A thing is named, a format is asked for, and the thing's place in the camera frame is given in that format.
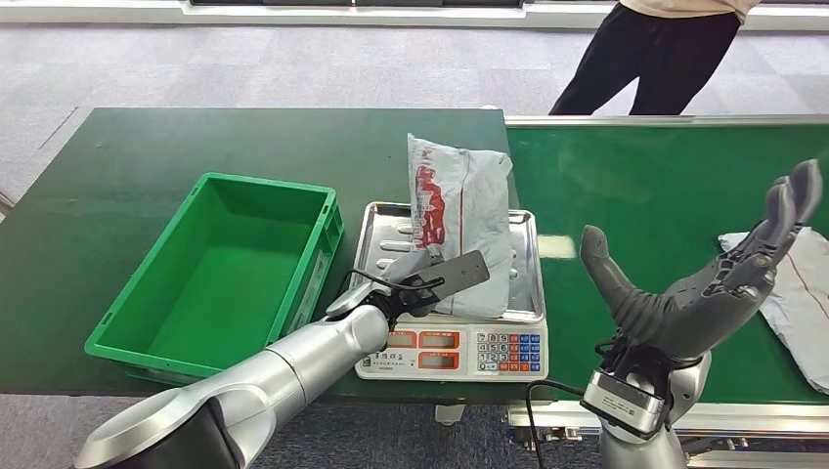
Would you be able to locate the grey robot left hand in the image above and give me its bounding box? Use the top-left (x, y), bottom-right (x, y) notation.
top-left (387, 250), bottom-right (450, 290)

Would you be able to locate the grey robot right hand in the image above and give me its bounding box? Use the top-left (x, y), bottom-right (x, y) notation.
top-left (579, 158), bottom-right (824, 363)

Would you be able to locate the grey plastic mailer package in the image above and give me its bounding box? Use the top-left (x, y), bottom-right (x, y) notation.
top-left (406, 133), bottom-right (514, 320)
top-left (717, 226), bottom-right (829, 396)

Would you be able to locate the green conveyor belt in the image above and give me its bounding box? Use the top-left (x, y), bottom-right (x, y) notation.
top-left (503, 113), bottom-right (829, 469)

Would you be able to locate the stainless steel scale tray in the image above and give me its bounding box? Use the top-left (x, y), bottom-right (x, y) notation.
top-left (349, 200), bottom-right (545, 323)

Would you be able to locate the white electronic scale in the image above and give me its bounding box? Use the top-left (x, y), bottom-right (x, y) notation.
top-left (349, 200), bottom-right (549, 383)

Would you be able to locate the green plastic crate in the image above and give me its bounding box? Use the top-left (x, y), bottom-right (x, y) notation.
top-left (84, 171), bottom-right (344, 388)

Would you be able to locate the dark green table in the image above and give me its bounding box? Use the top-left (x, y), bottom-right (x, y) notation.
top-left (0, 107), bottom-right (555, 405)

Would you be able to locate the person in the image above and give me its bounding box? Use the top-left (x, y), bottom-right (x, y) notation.
top-left (548, 0), bottom-right (763, 116)

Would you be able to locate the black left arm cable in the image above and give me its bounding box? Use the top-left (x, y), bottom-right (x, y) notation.
top-left (336, 268), bottom-right (448, 319)

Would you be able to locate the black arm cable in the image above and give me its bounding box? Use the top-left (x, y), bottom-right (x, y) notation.
top-left (524, 380), bottom-right (588, 469)
top-left (336, 268), bottom-right (448, 319)

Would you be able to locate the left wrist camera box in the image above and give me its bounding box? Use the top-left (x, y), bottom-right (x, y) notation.
top-left (401, 250), bottom-right (492, 306)

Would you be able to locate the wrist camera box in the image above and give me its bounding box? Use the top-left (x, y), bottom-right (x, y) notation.
top-left (581, 369), bottom-right (669, 442)
top-left (401, 250), bottom-right (492, 306)

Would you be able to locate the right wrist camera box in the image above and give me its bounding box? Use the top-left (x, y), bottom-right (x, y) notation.
top-left (581, 369), bottom-right (669, 442)

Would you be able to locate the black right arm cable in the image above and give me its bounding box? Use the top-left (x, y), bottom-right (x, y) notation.
top-left (524, 380), bottom-right (588, 469)

